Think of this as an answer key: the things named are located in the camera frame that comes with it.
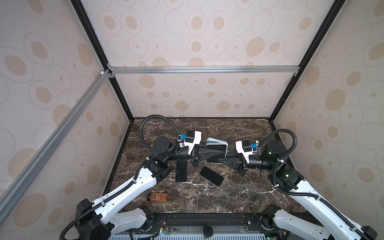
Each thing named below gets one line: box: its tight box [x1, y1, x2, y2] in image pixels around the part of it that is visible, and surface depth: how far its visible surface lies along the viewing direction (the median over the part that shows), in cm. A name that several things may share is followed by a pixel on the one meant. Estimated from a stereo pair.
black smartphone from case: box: [175, 159, 188, 182], surface depth 93 cm
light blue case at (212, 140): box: [206, 137, 229, 147], surface depth 50 cm
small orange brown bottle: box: [150, 193, 168, 202], surface depth 80 cm
